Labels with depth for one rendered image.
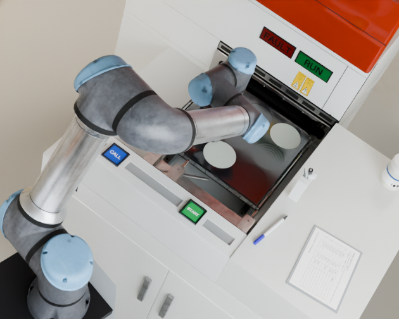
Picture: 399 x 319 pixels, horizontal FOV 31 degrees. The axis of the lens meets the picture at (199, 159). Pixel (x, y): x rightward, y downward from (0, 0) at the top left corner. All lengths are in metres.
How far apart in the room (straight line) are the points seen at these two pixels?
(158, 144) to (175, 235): 0.53
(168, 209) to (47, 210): 0.37
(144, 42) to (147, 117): 1.12
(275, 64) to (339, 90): 0.22
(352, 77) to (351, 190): 0.32
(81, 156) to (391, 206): 0.97
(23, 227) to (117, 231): 0.47
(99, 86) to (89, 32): 2.15
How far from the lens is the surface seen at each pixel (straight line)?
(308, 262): 1.89
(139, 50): 2.53
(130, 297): 2.30
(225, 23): 2.23
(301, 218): 1.96
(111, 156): 1.91
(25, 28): 3.55
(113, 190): 1.94
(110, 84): 1.42
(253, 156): 2.11
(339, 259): 1.93
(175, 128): 1.41
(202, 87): 1.75
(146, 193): 1.86
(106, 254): 2.20
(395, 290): 3.21
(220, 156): 2.07
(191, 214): 1.86
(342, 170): 2.11
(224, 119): 1.60
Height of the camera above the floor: 2.50
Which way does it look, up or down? 51 degrees down
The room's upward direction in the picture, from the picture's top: 23 degrees clockwise
